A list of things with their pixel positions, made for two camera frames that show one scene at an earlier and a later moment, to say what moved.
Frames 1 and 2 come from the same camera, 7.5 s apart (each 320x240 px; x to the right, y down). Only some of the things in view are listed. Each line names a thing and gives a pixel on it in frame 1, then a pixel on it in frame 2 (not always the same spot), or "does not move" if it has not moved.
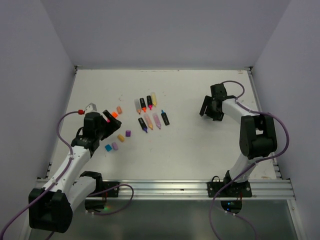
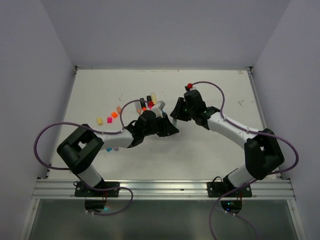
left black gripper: (112, 126) to (168, 128)
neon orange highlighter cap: (114, 114) does not move
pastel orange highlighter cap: (119, 111) does not move
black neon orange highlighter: (143, 104) does not move
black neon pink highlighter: (149, 101) does not move
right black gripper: (216, 116) to (176, 113)
